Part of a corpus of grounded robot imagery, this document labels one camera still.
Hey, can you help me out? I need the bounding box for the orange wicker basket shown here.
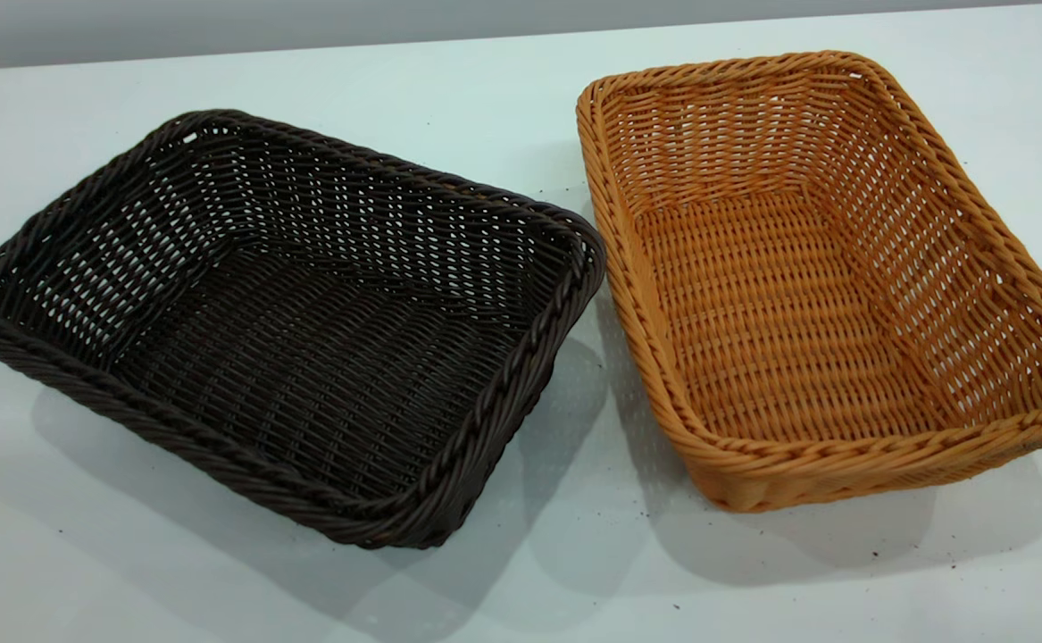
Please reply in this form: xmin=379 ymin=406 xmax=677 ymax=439
xmin=576 ymin=50 xmax=1042 ymax=514

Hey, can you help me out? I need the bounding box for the black wicker basket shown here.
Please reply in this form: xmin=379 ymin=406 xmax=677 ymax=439
xmin=0 ymin=109 xmax=608 ymax=550

